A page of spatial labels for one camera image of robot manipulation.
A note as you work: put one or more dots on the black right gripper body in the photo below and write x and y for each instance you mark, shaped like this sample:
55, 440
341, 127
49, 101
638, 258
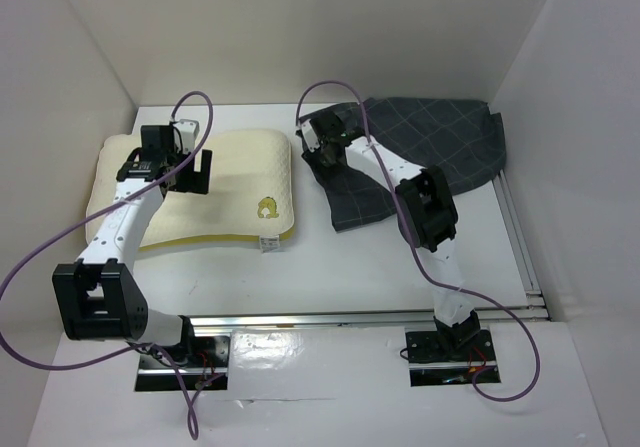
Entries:
324, 156

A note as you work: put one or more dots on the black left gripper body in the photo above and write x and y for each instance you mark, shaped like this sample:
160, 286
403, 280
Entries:
176, 158

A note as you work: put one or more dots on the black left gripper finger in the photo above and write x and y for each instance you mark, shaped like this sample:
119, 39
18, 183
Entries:
202, 176
187, 180

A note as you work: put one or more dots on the cream memory foam pillow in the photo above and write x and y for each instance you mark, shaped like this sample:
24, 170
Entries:
250, 194

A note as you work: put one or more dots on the dark grey checked pillowcase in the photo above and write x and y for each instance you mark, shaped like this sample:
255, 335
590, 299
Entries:
462, 137

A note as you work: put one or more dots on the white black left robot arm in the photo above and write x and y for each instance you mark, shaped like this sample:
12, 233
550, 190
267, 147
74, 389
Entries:
97, 295

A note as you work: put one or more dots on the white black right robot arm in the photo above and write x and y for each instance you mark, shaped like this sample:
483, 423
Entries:
427, 214

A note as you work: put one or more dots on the white pillow care label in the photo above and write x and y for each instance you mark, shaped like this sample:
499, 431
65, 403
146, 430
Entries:
269, 244

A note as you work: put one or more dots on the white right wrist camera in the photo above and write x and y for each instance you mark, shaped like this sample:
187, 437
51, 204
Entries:
308, 136

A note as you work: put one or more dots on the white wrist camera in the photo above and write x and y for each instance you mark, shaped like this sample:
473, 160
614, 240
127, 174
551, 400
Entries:
186, 133
308, 136

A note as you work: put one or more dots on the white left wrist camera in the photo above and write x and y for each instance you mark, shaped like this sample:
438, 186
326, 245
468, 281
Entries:
186, 133

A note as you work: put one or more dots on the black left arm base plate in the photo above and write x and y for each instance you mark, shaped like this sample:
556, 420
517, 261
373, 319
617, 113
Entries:
209, 352

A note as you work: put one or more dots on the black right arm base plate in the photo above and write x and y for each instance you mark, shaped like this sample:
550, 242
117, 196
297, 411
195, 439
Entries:
424, 347

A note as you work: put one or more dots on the aluminium front rail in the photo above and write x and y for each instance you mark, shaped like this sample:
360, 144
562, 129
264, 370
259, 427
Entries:
535, 311

